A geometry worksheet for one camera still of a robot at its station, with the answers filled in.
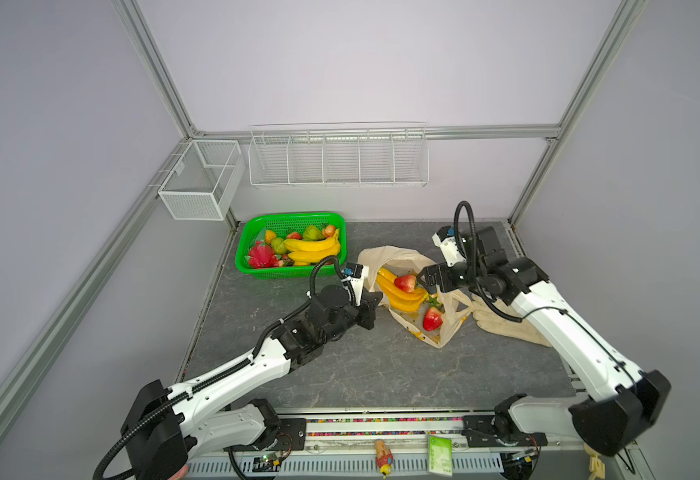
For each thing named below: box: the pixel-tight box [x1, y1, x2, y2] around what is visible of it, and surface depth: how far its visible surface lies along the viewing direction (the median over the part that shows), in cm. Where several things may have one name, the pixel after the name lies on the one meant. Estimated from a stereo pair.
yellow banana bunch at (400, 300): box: [376, 268, 429, 313], surface depth 98 cm
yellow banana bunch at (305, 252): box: [283, 228, 341, 266], surface depth 103 cm
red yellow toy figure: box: [375, 440, 394, 479], surface depth 70 cm
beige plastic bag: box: [358, 246, 473, 349], surface depth 84 cm
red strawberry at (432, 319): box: [423, 306, 443, 332], surface depth 92 cm
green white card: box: [427, 435, 453, 476], surface depth 71 cm
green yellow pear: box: [271, 237, 287, 254], surface depth 108 cm
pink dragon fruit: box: [248, 241, 279, 269], surface depth 101 cm
